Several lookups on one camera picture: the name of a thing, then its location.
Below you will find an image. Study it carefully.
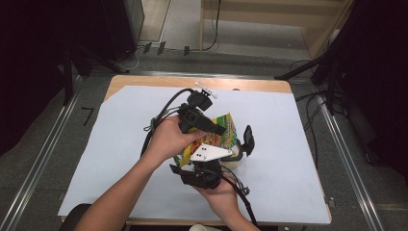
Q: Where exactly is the dark curtain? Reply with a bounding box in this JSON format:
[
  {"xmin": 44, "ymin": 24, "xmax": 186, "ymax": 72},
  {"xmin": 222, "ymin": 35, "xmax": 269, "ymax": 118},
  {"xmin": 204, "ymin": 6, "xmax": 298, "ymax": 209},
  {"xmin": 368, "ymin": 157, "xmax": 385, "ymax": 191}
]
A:
[
  {"xmin": 0, "ymin": 0, "xmax": 107, "ymax": 157},
  {"xmin": 320, "ymin": 0, "xmax": 408, "ymax": 181}
]

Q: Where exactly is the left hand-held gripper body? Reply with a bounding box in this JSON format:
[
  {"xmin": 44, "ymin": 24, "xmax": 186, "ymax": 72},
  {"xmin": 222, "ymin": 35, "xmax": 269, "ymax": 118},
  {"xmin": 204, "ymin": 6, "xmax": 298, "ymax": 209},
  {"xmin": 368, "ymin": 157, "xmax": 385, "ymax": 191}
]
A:
[{"xmin": 177, "ymin": 81, "xmax": 218, "ymax": 134}]

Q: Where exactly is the grey floor cable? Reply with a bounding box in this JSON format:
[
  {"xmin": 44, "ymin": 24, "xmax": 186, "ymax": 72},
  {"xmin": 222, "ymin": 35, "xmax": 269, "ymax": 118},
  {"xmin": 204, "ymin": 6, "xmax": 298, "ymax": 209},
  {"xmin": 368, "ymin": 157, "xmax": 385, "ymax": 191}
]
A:
[{"xmin": 115, "ymin": 47, "xmax": 142, "ymax": 73}]

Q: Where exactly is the hanging black cable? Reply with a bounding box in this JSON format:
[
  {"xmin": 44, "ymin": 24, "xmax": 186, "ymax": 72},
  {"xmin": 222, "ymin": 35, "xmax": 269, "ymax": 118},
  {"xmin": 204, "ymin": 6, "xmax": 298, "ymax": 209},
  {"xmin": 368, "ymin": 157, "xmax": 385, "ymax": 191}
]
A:
[{"xmin": 189, "ymin": 0, "xmax": 222, "ymax": 52}]

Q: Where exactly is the person's right hand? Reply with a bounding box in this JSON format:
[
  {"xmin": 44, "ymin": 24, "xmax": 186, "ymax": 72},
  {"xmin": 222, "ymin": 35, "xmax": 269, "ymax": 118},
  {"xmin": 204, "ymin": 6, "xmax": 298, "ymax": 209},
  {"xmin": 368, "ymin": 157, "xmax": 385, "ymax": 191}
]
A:
[{"xmin": 193, "ymin": 172, "xmax": 244, "ymax": 222}]

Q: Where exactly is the person's left hand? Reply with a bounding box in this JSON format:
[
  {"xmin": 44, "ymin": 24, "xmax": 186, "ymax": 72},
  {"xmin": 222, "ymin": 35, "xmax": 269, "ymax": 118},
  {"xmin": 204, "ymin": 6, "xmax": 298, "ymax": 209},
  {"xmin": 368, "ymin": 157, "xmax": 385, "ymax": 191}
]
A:
[{"xmin": 140, "ymin": 115, "xmax": 206, "ymax": 171}]

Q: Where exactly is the black stand leg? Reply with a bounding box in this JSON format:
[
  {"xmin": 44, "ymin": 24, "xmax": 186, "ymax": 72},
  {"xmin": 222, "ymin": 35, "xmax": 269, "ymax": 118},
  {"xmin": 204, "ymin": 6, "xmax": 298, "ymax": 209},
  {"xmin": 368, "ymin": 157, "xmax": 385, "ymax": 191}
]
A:
[{"xmin": 274, "ymin": 54, "xmax": 325, "ymax": 81}]

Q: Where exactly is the white cup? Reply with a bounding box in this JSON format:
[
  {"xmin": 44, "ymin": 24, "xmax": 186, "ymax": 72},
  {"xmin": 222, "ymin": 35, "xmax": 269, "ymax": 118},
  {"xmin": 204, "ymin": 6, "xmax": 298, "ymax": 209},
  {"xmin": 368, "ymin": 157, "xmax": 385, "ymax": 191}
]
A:
[{"xmin": 189, "ymin": 223, "xmax": 222, "ymax": 231}]

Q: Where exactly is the long metal floor rail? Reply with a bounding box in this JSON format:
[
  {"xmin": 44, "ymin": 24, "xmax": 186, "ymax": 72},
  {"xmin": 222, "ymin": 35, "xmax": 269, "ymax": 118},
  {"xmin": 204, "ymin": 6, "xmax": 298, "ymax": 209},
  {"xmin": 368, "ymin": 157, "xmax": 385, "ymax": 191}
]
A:
[
  {"xmin": 0, "ymin": 75, "xmax": 88, "ymax": 231},
  {"xmin": 316, "ymin": 94, "xmax": 384, "ymax": 231}
]

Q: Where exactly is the hand-held gripper cable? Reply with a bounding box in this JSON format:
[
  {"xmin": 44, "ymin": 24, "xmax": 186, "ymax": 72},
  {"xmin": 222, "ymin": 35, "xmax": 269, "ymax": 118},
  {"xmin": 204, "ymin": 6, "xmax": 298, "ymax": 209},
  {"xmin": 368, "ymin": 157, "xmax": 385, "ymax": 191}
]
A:
[
  {"xmin": 140, "ymin": 87, "xmax": 196, "ymax": 158},
  {"xmin": 220, "ymin": 165, "xmax": 259, "ymax": 227}
]

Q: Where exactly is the right hand-held gripper cable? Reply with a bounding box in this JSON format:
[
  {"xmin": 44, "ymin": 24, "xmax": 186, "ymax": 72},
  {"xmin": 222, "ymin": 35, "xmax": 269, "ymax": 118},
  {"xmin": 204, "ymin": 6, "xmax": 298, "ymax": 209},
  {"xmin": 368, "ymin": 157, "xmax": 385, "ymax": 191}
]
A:
[{"xmin": 220, "ymin": 165, "xmax": 259, "ymax": 227}]

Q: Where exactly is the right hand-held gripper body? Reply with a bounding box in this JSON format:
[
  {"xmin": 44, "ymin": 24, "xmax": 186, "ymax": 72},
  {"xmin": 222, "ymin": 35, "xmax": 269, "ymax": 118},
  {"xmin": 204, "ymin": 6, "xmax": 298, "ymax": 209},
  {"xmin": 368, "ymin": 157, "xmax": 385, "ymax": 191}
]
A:
[{"xmin": 179, "ymin": 143, "xmax": 234, "ymax": 191}]

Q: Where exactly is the light wooden furniture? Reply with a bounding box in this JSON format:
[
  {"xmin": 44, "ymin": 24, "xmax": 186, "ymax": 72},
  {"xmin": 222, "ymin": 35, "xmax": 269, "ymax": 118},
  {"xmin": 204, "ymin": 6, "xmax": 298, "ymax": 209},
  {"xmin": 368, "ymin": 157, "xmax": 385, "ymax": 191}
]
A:
[{"xmin": 199, "ymin": 0, "xmax": 355, "ymax": 61}]

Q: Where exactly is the pale blue paper sheet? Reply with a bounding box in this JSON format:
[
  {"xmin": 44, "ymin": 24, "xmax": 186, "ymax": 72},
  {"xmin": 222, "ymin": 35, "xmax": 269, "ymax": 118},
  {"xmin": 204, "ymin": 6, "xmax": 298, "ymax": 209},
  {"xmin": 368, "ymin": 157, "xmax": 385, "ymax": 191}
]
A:
[{"xmin": 57, "ymin": 85, "xmax": 332, "ymax": 224}]

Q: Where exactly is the metal floor rail crosswise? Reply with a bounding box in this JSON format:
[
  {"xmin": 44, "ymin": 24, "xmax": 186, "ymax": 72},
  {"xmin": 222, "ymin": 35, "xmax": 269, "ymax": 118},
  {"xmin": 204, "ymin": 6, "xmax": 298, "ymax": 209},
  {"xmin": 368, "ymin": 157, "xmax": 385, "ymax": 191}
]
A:
[{"xmin": 86, "ymin": 70, "xmax": 319, "ymax": 81}]

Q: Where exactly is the glass jar with black lid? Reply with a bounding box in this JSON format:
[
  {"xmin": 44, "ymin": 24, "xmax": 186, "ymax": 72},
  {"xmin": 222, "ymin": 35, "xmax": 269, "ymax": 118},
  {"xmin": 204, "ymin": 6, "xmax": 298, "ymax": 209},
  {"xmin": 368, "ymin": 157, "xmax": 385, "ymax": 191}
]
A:
[{"xmin": 220, "ymin": 124, "xmax": 256, "ymax": 170}]

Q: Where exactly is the yellow green refill pouch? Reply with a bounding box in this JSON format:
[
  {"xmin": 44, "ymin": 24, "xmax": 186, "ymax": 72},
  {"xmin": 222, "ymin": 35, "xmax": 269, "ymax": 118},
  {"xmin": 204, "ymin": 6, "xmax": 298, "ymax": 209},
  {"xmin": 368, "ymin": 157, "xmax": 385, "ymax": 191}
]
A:
[{"xmin": 172, "ymin": 112, "xmax": 239, "ymax": 167}]

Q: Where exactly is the black floor cable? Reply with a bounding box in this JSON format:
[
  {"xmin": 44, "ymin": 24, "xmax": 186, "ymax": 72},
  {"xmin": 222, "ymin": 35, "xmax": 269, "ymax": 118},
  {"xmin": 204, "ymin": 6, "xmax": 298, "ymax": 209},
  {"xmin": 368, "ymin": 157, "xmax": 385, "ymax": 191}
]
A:
[{"xmin": 290, "ymin": 59, "xmax": 347, "ymax": 168}]

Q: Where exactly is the black cabinet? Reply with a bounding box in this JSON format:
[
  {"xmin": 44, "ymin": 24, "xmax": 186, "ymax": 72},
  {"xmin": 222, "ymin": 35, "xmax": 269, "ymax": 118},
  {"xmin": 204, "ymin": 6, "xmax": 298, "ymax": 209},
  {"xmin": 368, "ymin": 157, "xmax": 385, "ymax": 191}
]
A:
[{"xmin": 100, "ymin": 0, "xmax": 145, "ymax": 64}]

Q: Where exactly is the left hand-held gripper cable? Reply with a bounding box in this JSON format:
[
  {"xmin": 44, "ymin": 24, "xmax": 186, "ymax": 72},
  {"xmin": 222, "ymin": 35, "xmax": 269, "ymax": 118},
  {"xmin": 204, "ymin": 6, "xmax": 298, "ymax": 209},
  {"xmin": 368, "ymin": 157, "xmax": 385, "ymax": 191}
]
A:
[{"xmin": 140, "ymin": 87, "xmax": 196, "ymax": 158}]

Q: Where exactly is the wooden table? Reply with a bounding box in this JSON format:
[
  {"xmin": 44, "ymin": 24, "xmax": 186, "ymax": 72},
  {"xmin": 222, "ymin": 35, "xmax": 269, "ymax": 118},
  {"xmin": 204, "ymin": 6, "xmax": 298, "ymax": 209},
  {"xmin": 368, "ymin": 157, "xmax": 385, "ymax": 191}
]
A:
[{"xmin": 104, "ymin": 75, "xmax": 333, "ymax": 227}]

